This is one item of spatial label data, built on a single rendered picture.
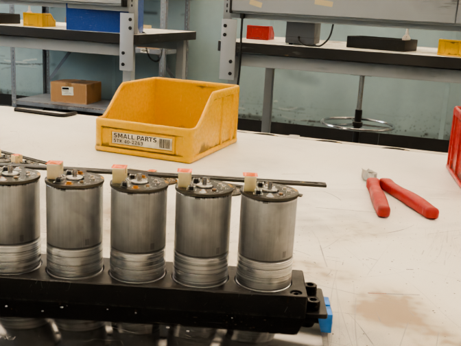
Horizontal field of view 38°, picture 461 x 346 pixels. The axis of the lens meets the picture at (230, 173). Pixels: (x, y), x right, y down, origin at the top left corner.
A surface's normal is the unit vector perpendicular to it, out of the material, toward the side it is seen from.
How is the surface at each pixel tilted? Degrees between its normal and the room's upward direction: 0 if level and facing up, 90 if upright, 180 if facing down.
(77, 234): 90
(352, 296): 0
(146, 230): 90
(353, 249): 0
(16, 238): 90
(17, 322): 0
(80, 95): 90
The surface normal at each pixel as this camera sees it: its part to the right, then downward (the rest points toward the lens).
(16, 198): 0.43, 0.24
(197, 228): -0.17, 0.23
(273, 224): 0.10, 0.25
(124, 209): -0.41, 0.20
